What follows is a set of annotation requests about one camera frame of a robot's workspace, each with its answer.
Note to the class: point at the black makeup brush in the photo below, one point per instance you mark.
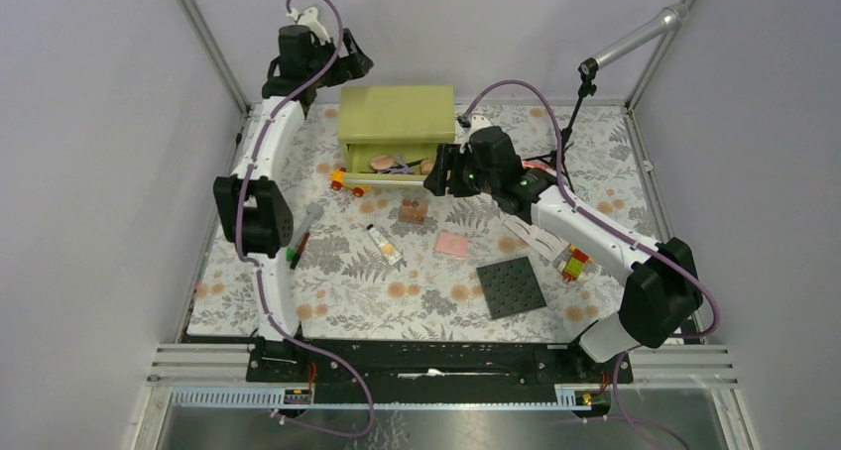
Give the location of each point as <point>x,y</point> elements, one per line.
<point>414,165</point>

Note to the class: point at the yellow toy car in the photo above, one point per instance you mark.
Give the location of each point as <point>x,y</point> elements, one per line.
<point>338,182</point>

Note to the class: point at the white eyebrow stencil card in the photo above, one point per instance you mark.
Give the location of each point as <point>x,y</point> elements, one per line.
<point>544,243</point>

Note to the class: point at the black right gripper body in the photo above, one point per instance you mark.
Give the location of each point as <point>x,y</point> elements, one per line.
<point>465,179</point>

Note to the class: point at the orange beauty blender sponge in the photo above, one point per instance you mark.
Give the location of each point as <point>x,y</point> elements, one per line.
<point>425,171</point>

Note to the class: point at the black tripod stand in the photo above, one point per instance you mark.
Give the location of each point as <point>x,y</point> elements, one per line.
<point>556,159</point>

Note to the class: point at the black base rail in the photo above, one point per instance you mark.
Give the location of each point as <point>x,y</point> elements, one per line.
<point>317,361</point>

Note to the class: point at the red brown eyeliner pencil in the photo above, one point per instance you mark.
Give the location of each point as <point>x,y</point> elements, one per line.
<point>295,259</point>

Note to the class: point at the red yellow green toy blocks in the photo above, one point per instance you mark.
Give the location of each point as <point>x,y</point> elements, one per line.
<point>575,264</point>

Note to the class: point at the pink lotion bottle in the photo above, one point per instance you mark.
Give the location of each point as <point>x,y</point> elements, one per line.
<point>536,165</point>

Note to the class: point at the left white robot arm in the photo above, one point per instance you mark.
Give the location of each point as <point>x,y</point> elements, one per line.
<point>253,212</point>

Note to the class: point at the silver metal pole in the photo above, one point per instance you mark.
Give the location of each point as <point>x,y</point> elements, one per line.
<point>668,20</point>

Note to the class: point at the green drawer cabinet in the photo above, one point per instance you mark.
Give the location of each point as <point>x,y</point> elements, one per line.
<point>408,121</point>

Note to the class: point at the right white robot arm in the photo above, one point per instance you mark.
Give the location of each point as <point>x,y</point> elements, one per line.
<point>661,289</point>

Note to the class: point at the pink square compact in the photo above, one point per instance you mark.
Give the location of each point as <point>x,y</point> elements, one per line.
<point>452,244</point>

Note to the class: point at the white cream tube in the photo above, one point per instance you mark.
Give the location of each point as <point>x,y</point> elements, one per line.
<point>389,251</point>

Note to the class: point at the black perforated square plate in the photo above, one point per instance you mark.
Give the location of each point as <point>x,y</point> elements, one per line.
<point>510,288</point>

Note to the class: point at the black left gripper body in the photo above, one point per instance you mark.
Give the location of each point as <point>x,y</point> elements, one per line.
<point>345,67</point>

